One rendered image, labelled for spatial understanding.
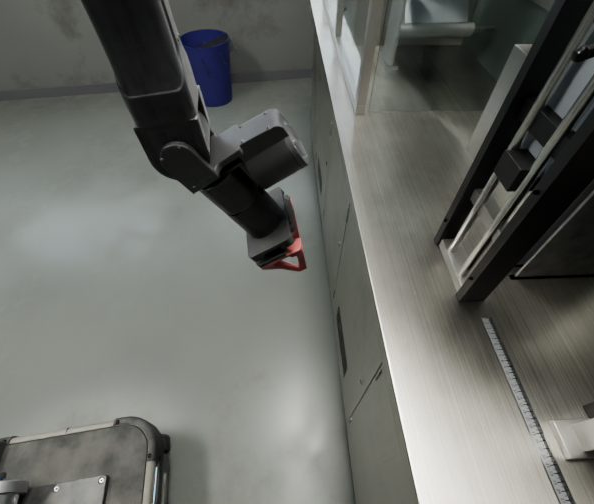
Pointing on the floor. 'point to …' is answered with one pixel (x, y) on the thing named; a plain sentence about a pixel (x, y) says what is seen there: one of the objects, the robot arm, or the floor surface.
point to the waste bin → (210, 64)
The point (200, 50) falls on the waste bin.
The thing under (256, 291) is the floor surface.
